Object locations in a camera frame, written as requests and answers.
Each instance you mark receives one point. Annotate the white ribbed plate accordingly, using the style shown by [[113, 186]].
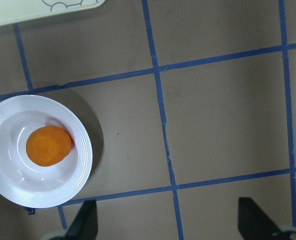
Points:
[[22, 181]]

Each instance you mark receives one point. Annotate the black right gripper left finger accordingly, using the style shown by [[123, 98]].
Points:
[[85, 224]]

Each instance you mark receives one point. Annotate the orange fruit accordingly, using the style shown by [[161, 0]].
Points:
[[48, 145]]

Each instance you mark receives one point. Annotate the cream bear tray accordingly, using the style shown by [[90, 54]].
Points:
[[18, 11]]

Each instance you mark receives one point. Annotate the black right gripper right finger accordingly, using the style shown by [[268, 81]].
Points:
[[253, 223]]

